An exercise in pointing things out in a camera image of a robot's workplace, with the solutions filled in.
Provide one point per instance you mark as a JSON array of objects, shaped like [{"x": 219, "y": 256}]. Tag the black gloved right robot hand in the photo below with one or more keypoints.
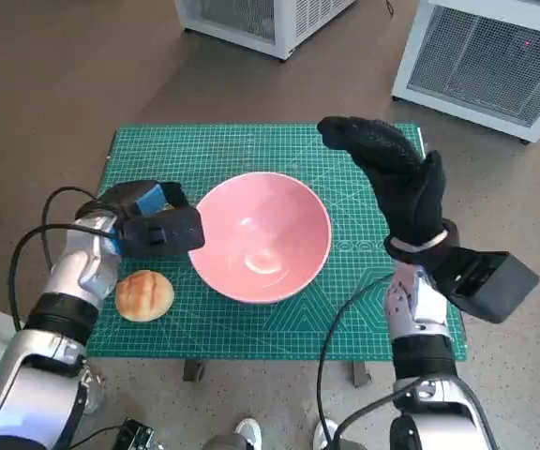
[{"x": 406, "y": 197}]

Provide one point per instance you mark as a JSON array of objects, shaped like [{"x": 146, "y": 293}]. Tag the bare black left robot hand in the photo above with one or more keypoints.
[{"x": 124, "y": 199}]

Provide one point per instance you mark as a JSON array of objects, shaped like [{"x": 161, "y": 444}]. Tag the round toy bread bun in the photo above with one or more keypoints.
[{"x": 144, "y": 295}]

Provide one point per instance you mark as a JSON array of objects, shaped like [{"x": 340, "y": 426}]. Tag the pink bowl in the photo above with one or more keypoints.
[{"x": 260, "y": 234}]

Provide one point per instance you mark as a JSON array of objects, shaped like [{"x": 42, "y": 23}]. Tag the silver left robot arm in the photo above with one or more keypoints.
[{"x": 78, "y": 272}]

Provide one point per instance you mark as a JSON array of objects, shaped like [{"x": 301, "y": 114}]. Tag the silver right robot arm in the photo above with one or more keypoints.
[{"x": 420, "y": 328}]

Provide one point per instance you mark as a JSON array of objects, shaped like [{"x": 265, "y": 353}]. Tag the green cutting mat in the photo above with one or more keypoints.
[{"x": 251, "y": 150}]

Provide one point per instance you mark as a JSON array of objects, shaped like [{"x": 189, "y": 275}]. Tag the white mesh cabinet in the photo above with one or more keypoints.
[
  {"x": 270, "y": 23},
  {"x": 481, "y": 65}
]

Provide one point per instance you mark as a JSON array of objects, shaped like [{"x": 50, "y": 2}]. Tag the black electronic board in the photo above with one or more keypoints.
[{"x": 134, "y": 433}]

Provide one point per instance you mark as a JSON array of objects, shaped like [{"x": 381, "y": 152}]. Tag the white shoe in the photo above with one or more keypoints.
[
  {"x": 326, "y": 433},
  {"x": 248, "y": 433}
]

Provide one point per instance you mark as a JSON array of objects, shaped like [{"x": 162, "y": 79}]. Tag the grey robot body shell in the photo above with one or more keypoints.
[{"x": 225, "y": 443}]

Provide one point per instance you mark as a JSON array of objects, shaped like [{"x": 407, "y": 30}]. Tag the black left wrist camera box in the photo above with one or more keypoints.
[{"x": 167, "y": 232}]

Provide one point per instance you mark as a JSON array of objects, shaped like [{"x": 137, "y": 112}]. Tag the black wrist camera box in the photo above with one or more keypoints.
[
  {"x": 167, "y": 232},
  {"x": 490, "y": 281}
]

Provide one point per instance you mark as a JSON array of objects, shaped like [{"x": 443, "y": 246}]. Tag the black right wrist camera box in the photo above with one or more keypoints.
[{"x": 490, "y": 281}]

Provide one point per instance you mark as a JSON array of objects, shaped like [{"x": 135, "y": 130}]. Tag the dark table leg bracket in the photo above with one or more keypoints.
[
  {"x": 360, "y": 374},
  {"x": 193, "y": 371}
]

